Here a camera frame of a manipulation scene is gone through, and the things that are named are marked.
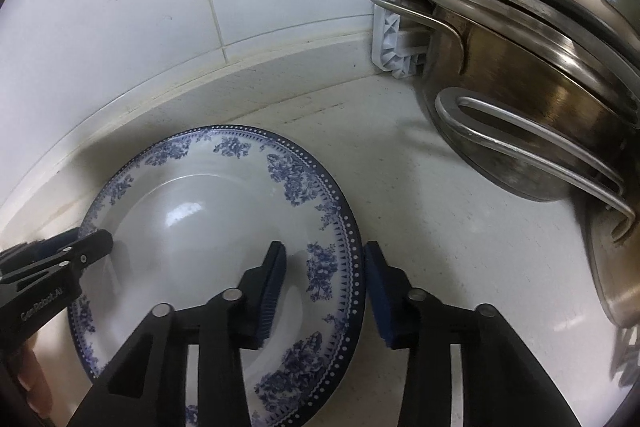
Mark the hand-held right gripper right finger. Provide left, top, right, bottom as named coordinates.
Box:
left=363, top=241, right=583, bottom=427

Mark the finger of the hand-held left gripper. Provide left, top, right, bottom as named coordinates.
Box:
left=0, top=227, right=96, bottom=260
left=0, top=229, right=114, bottom=297

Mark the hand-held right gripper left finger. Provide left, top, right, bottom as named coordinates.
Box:
left=65, top=241, right=288, bottom=427

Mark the blue floral white plate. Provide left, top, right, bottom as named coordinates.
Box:
left=66, top=124, right=364, bottom=427

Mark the person's left hand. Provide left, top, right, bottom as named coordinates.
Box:
left=16, top=341, right=56, bottom=419

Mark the small steel pot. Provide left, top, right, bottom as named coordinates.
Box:
left=434, top=87, right=640, bottom=330

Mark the large steel pot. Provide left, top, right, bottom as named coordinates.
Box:
left=369, top=0, right=640, bottom=202

